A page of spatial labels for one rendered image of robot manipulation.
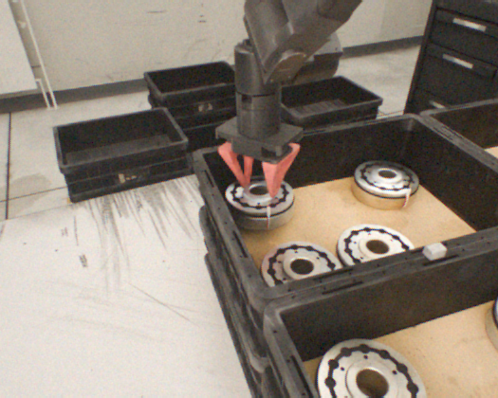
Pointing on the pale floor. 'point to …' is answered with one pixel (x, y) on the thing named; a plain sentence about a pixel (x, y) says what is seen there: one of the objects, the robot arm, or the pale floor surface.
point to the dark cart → (463, 55)
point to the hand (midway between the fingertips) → (259, 186)
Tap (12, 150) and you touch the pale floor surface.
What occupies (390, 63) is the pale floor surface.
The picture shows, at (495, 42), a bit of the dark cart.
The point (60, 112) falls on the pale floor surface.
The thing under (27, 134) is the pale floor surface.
